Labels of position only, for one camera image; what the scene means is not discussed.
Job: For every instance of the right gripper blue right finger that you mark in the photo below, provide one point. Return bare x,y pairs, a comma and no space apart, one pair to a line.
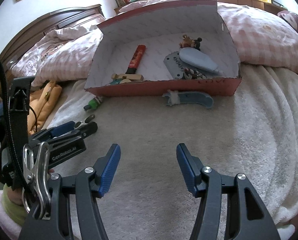
208,185

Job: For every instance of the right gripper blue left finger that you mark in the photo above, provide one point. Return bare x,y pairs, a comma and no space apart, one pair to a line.
89,184

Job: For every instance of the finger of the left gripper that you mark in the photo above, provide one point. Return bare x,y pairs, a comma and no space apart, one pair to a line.
46,134
76,134

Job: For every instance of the green capped small bottle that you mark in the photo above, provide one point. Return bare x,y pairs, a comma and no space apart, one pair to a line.
94,103

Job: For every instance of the teal binder clip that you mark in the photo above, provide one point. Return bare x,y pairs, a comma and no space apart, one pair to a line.
116,82

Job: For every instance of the wooden toy piece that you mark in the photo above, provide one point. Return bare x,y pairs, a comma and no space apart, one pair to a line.
127,77

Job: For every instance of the blue grey curved tool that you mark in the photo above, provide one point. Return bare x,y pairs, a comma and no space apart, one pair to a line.
191,97

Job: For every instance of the red tube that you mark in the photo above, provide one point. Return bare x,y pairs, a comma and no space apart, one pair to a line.
135,61

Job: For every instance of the grey plate with holes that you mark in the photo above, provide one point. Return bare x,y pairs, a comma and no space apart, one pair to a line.
175,65

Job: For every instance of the cartoon mouse figurine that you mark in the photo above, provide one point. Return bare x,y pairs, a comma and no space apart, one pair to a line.
192,43

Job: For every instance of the black white patterned pouch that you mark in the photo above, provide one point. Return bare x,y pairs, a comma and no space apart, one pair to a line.
191,74

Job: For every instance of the orange plush toy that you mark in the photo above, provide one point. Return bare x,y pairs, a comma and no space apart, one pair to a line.
42,103

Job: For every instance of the silver metal spring clip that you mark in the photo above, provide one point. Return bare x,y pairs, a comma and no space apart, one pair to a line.
36,196

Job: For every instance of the dark wooden headboard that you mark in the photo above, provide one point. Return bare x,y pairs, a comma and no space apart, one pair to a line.
36,30

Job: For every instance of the red cardboard box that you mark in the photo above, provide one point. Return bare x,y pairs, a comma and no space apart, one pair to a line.
160,27

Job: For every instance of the pink checkered quilt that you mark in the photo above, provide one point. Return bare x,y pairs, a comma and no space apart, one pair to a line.
260,37

